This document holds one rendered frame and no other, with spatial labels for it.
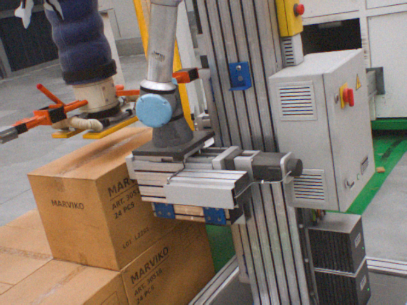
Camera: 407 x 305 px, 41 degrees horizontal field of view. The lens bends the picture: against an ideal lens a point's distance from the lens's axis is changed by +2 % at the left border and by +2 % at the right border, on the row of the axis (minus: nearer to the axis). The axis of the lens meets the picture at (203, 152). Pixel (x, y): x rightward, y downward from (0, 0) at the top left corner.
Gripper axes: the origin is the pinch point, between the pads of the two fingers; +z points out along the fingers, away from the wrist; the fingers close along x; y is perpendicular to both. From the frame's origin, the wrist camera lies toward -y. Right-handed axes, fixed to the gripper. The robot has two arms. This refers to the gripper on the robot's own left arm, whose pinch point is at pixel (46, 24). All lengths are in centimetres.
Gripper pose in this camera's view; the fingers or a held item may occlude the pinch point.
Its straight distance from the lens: 181.5
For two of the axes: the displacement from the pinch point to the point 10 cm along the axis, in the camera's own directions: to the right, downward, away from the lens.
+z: 1.9, 9.3, 3.1
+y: -8.3, -0.2, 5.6
